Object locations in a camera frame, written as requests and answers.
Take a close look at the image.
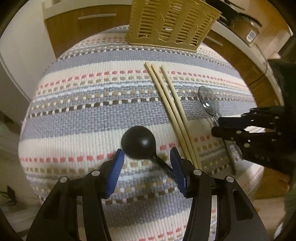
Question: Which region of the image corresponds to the black power cable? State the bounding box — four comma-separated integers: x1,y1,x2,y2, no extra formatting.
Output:
249,44,269,85

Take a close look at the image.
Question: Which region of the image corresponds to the beige rice cooker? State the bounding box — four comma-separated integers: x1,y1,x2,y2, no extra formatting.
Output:
228,15,260,45

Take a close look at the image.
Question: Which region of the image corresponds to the black plastic spoon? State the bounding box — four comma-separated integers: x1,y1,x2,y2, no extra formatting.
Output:
121,126,175,179

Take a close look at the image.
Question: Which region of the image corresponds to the clear plastic spoon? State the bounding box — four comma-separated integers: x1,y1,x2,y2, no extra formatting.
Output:
198,86,236,175

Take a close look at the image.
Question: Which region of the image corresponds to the striped woven table mat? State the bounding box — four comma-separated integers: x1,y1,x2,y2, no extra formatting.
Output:
18,26,256,240

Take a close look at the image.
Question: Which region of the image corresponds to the tan plastic utensil basket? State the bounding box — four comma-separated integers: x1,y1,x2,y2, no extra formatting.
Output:
126,0,221,52

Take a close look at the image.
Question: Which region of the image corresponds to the wooden chopstick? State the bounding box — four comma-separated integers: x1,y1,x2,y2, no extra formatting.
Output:
145,63,199,168
144,62,191,161
161,64,202,169

